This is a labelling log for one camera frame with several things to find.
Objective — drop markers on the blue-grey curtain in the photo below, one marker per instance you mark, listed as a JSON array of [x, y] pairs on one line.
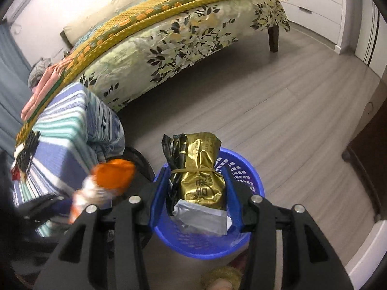
[[12, 81]]

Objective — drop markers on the grey checked clothes pile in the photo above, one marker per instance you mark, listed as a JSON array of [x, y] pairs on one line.
[[39, 69]]

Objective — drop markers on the teal floral pillow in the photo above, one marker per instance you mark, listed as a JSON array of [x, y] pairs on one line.
[[87, 34]]

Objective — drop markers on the black plastic bag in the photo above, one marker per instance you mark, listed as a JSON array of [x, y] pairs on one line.
[[175, 154]]

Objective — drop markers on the dark wooden furniture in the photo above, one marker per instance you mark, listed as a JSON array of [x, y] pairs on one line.
[[369, 163]]

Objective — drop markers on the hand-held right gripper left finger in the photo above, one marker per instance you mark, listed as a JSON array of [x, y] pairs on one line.
[[158, 199]]

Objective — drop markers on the white door frame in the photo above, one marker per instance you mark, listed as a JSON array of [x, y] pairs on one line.
[[372, 36]]

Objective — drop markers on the pink striped folded cloth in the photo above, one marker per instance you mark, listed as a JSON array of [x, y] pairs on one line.
[[45, 84]]

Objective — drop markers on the leaf print bed sheet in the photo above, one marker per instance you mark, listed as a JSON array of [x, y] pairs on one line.
[[169, 45]]

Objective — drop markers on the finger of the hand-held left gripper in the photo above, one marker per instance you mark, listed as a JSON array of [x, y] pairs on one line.
[[45, 210]]

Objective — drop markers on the blue plastic wastebasket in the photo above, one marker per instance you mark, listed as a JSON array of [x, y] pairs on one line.
[[193, 246]]

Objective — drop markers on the gold foil packet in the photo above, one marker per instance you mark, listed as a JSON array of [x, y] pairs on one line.
[[199, 184]]

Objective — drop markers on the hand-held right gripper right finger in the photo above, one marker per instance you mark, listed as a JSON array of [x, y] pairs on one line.
[[233, 202]]

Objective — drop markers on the cream headboard cushion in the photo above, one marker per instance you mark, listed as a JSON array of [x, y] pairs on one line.
[[121, 6]]

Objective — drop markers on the tan fuzzy slipper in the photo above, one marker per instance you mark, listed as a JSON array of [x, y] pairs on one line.
[[220, 275]]

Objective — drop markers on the striped tablecloth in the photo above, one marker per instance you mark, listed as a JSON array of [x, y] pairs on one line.
[[60, 145]]

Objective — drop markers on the white wardrobe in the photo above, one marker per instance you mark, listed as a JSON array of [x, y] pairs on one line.
[[317, 6]]

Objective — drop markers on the orange white snack packet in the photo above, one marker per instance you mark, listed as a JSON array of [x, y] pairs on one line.
[[112, 175]]

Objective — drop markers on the bed with yellow blanket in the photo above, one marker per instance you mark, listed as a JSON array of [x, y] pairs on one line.
[[127, 27]]

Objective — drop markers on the green folded cloth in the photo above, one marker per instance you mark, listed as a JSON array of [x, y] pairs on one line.
[[48, 98]]

